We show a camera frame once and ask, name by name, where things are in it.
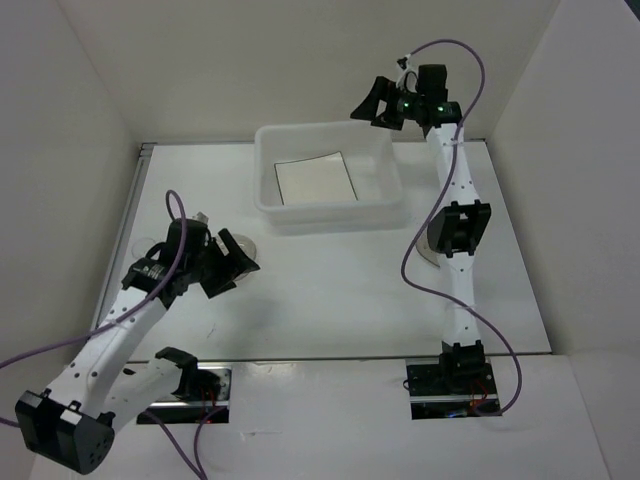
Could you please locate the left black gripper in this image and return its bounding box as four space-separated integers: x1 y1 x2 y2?
186 228 259 298

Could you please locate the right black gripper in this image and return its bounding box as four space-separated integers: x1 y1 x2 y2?
348 76 422 131

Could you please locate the square white black-rimmed plate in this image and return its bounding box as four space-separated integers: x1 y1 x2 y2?
274 152 357 206

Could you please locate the translucent white plastic bin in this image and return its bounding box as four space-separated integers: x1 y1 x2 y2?
253 120 408 234

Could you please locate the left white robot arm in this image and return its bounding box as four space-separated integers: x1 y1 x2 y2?
15 220 259 475

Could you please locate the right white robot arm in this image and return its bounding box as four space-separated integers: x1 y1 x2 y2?
351 76 492 394

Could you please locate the left clear glass dish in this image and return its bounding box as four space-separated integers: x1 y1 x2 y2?
233 233 260 280

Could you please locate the clear glass dish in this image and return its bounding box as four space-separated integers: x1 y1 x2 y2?
415 235 440 268
233 233 260 280

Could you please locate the small clear glass cup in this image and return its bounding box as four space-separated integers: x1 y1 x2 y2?
131 238 156 259

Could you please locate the right clear glass dish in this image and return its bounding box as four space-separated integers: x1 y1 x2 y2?
415 235 440 268

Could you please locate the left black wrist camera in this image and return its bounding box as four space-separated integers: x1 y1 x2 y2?
145 212 211 273

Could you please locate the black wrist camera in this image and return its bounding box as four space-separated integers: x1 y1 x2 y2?
145 212 211 273
396 56 462 129

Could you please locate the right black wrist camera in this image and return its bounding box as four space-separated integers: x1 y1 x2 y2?
396 56 462 129

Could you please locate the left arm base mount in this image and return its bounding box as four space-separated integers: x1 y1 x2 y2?
147 363 232 425

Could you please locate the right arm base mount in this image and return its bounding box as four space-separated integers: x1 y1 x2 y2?
403 358 501 420

